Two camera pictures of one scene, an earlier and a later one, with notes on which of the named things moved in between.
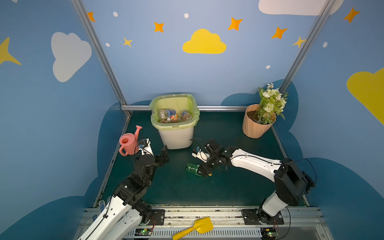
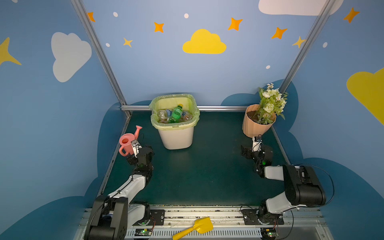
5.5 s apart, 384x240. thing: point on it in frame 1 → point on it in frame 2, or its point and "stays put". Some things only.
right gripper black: (208, 163) → (250, 151)
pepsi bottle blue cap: (165, 114) stays put
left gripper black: (162, 156) → (133, 156)
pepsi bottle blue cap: (186, 116) stays put
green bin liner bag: (178, 102) stays put
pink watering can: (129, 143) stays put
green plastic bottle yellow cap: (192, 167) → (176, 112)
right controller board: (268, 233) stays put
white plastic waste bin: (177, 139) stays put
